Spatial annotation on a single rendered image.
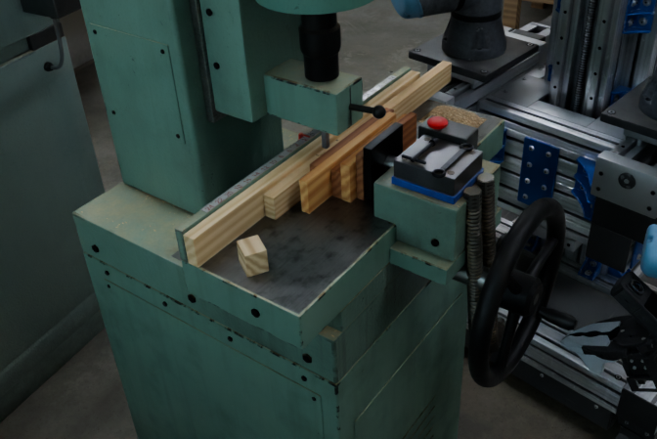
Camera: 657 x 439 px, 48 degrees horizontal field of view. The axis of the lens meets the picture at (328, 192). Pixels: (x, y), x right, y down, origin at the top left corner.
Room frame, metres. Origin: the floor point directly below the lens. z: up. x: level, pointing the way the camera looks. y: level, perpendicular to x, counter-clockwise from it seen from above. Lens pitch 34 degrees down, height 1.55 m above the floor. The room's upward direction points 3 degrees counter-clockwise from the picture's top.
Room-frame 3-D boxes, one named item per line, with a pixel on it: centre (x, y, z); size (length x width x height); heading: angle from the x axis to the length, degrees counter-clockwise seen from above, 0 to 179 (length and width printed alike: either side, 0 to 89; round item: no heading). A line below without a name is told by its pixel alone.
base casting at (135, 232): (1.09, 0.10, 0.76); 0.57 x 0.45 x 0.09; 52
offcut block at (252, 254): (0.79, 0.11, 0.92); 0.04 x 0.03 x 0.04; 22
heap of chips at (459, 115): (1.16, -0.23, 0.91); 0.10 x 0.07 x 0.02; 52
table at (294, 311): (0.96, -0.09, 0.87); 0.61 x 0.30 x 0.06; 142
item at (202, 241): (1.03, 0.01, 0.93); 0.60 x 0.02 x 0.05; 142
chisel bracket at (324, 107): (1.03, 0.01, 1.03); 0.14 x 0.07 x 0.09; 52
